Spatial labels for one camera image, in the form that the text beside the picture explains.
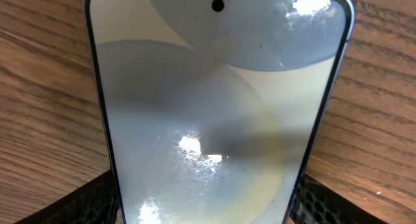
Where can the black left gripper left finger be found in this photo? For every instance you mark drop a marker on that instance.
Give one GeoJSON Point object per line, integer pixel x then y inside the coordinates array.
{"type": "Point", "coordinates": [94, 203]}

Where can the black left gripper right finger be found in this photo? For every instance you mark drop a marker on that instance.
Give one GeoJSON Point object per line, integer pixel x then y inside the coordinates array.
{"type": "Point", "coordinates": [314, 203]}

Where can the blue Galaxy S24+ smartphone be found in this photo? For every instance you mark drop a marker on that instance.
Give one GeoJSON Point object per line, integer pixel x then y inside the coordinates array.
{"type": "Point", "coordinates": [211, 107]}

